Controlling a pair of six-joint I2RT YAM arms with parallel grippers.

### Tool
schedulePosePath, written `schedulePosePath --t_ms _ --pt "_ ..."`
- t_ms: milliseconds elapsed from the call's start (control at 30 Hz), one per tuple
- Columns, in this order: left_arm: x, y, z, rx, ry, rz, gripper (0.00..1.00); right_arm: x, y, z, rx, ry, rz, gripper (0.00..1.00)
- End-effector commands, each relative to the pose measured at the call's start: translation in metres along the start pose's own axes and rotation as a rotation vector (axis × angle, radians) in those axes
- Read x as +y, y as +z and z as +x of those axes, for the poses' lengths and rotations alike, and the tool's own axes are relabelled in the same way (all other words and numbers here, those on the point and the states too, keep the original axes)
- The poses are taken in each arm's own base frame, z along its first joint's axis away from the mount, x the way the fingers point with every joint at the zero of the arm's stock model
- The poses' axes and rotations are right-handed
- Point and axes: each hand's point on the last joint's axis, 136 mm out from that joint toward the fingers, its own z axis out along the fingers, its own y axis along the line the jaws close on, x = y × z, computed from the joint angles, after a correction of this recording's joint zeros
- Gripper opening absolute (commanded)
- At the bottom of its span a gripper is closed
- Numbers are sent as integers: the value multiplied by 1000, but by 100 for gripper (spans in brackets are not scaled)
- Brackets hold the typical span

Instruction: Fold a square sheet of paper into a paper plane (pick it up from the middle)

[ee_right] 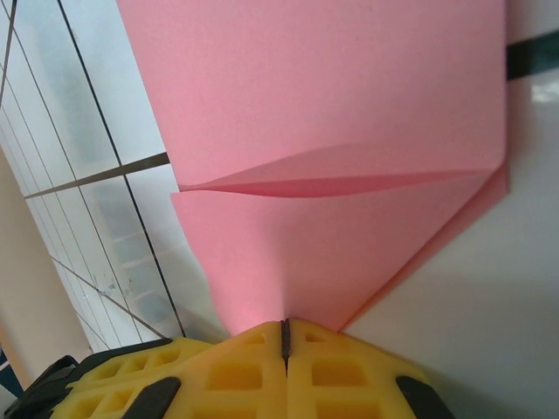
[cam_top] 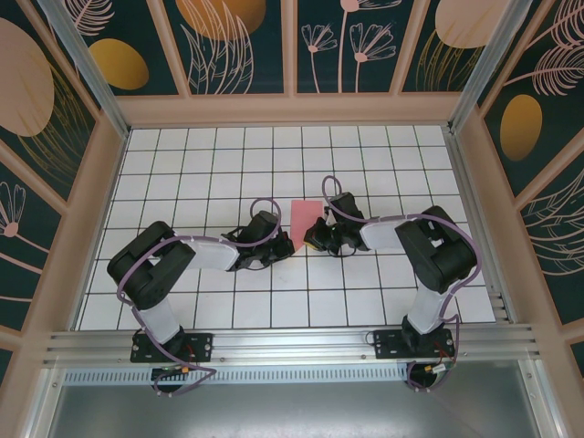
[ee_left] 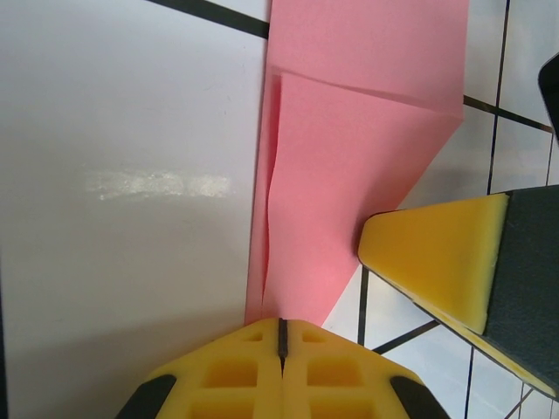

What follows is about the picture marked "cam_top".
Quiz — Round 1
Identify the pink paper sheet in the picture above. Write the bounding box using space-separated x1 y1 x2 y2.
289 199 323 252

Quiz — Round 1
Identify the grey metal sheet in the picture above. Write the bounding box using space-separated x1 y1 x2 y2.
25 381 565 438

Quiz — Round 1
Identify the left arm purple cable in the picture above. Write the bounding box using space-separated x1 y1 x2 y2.
117 197 218 397

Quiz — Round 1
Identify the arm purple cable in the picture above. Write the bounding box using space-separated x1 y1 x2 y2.
117 197 218 397
321 174 485 393

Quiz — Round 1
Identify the aluminium mounting rail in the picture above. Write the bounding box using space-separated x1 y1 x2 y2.
43 323 544 367

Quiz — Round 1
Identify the slotted grey cable duct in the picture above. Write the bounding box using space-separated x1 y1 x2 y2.
63 363 414 385

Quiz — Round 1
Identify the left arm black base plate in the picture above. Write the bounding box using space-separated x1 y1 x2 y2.
130 332 215 364

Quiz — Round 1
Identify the aluminium side rail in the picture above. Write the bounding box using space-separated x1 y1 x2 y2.
444 126 510 324

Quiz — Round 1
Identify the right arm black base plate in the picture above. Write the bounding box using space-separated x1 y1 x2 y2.
372 328 457 361

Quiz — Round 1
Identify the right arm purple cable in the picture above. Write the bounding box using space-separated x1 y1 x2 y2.
321 174 485 393

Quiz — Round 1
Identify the aluminium frame post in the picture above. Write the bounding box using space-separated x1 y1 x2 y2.
36 0 132 139
446 0 536 134

